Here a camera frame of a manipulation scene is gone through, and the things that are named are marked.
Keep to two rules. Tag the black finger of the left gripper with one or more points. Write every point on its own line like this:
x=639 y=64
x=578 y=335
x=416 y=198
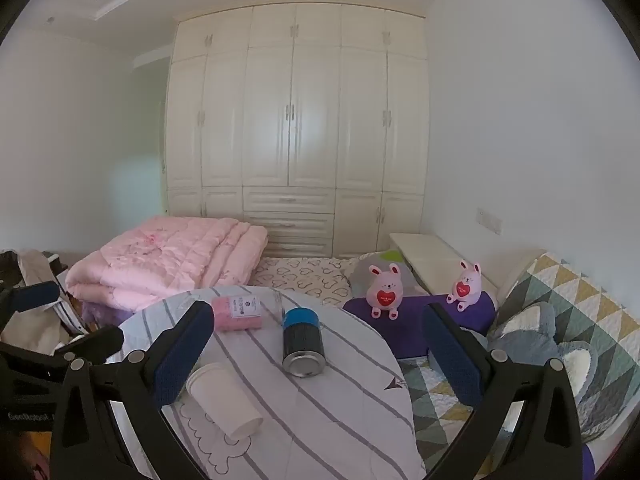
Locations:
x=22 y=299
x=96 y=347

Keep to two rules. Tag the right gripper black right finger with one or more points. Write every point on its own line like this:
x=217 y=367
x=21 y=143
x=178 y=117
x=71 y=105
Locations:
x=546 y=442

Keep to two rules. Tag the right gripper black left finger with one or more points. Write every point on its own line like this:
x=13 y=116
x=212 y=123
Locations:
x=86 y=441

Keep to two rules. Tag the blue black metal cup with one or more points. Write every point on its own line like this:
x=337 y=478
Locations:
x=303 y=349

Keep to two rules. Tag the white paper cup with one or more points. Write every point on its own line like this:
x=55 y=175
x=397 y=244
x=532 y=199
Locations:
x=223 y=400

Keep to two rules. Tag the beige jacket on chair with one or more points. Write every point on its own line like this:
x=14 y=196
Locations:
x=46 y=316

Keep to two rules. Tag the folded pink quilt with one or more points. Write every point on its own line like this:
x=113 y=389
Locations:
x=166 y=256

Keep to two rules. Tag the grey plush pillow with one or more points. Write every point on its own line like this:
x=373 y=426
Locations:
x=540 y=344

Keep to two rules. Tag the triangle patterned quilt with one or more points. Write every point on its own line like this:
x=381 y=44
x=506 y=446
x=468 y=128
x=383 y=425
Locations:
x=598 y=339

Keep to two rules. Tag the pink sleeved glass jar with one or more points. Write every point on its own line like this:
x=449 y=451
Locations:
x=245 y=311

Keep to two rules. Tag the right pink bunny plush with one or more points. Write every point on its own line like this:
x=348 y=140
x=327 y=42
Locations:
x=466 y=291

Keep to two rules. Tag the pink bunny plush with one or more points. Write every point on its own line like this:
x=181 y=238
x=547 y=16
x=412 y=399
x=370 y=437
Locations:
x=385 y=292
x=466 y=291

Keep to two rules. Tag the purple cushion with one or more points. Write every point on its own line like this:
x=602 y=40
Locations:
x=406 y=336

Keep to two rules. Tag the striped white table cloth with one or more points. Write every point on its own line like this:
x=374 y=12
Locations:
x=352 y=421

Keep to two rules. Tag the white bedside cabinet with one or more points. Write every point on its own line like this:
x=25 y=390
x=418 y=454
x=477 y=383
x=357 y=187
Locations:
x=433 y=262

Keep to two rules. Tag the left pink bunny plush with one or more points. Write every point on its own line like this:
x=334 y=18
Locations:
x=385 y=292

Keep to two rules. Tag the heart patterned bed sheet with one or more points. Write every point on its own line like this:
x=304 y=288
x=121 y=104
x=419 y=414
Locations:
x=323 y=278

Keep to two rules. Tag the grey flower pillow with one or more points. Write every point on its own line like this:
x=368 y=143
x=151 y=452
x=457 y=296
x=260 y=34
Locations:
x=383 y=266

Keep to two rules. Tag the cream white wardrobe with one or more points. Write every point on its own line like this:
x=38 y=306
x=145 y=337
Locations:
x=310 y=119

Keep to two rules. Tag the white wall outlet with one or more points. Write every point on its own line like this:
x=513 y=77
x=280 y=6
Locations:
x=489 y=221

